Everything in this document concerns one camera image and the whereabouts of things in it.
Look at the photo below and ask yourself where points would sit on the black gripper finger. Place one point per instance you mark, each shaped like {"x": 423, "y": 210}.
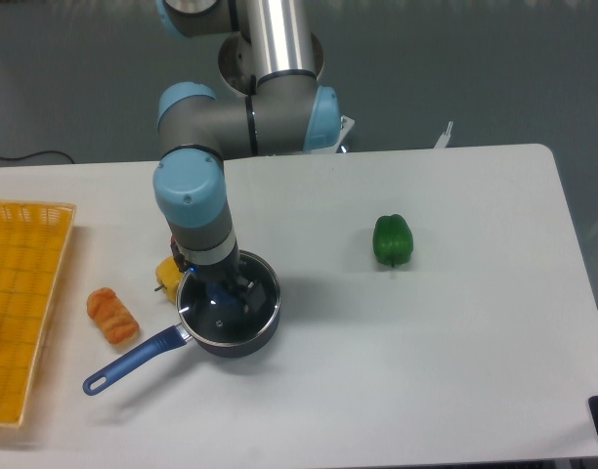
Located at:
{"x": 252, "y": 294}

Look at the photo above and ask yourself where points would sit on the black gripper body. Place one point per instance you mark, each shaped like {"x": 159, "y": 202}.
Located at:
{"x": 224, "y": 272}

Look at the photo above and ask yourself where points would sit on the glass pot lid blue knob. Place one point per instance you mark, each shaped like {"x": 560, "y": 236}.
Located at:
{"x": 215, "y": 318}

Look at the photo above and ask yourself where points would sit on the green bell pepper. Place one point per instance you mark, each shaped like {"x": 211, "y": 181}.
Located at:
{"x": 392, "y": 240}

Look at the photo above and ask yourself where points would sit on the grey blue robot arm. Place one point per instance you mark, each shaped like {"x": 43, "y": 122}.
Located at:
{"x": 284, "y": 110}

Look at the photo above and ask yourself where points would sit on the dark blue saucepan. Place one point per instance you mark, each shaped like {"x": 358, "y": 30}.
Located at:
{"x": 169, "y": 339}

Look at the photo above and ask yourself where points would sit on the yellow bell pepper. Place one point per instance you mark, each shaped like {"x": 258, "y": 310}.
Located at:
{"x": 168, "y": 278}

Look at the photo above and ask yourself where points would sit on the orange bread roll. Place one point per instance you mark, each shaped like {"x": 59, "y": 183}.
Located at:
{"x": 112, "y": 317}

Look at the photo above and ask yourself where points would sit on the yellow wicker basket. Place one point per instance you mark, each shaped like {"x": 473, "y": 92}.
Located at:
{"x": 33, "y": 241}

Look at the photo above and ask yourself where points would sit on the white bracket right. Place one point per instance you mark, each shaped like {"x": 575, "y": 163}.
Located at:
{"x": 444, "y": 138}

